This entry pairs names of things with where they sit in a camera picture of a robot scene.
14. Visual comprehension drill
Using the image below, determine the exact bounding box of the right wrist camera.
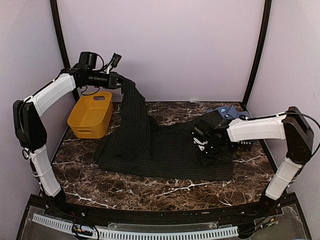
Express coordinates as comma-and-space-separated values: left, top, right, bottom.
191, 119, 213, 152

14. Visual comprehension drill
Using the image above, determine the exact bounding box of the black enclosure frame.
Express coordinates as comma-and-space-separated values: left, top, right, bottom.
50, 0, 272, 106

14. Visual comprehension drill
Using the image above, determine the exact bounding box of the yellow plastic basket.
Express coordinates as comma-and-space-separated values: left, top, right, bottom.
67, 91, 113, 139

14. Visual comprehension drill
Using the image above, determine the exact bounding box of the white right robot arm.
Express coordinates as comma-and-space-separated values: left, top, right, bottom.
191, 106, 319, 217

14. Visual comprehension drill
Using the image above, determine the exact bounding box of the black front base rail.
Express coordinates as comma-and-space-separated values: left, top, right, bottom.
16, 193, 311, 240

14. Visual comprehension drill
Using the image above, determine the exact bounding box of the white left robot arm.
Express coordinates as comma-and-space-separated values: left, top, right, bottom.
12, 68, 132, 218

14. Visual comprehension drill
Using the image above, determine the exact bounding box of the white slotted cable duct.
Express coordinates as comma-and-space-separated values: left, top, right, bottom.
32, 213, 239, 240

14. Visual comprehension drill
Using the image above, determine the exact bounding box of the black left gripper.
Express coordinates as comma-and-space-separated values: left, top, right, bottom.
83, 70, 130, 89

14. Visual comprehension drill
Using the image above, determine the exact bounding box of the black pinstriped long sleeve shirt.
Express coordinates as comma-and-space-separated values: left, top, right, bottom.
94, 79, 234, 181

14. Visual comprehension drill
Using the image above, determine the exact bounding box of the blue checked folded shirt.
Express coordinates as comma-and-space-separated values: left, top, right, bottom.
206, 105, 252, 120

